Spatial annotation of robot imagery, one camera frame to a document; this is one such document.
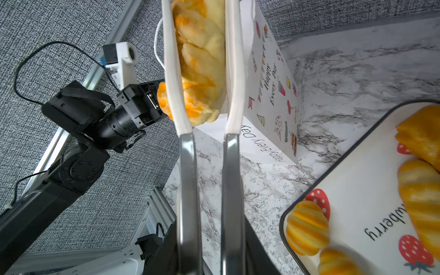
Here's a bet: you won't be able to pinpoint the small striped croissant upper middle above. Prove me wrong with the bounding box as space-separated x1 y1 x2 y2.
397 159 440 260

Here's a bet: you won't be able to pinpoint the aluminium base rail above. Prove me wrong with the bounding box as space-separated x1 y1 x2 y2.
7 187 176 275

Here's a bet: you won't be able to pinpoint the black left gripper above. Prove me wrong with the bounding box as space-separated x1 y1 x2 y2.
116 81 166 131

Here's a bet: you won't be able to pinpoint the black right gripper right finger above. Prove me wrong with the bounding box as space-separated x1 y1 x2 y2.
245 218 280 275

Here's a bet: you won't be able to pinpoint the aluminium frame struts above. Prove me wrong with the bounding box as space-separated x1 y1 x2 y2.
24 1 142 192

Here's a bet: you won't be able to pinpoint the white strawberry tray black rim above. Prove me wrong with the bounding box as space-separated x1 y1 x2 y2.
280 100 440 275

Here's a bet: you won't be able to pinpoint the white and steel tongs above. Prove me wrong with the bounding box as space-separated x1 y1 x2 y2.
162 1 246 275

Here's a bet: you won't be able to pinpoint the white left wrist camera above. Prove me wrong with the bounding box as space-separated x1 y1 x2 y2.
102 42 139 90

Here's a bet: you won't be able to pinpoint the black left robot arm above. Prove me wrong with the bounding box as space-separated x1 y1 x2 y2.
1 81 165 274

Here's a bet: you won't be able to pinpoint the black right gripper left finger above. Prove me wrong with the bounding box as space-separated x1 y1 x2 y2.
143 222 178 275

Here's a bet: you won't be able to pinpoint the striped croissant bottom left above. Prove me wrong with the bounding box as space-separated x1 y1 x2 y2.
286 201 330 256

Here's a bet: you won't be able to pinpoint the striped croissant bottom middle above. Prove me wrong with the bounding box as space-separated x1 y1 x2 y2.
318 247 364 275

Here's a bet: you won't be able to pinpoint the pale braided bread roll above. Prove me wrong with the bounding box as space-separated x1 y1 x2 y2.
170 1 226 127

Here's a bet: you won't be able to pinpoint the white paper gift bag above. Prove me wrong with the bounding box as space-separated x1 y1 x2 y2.
154 0 299 165

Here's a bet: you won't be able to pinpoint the long twisted bread loaf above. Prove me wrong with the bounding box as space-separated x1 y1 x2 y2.
395 104 440 170

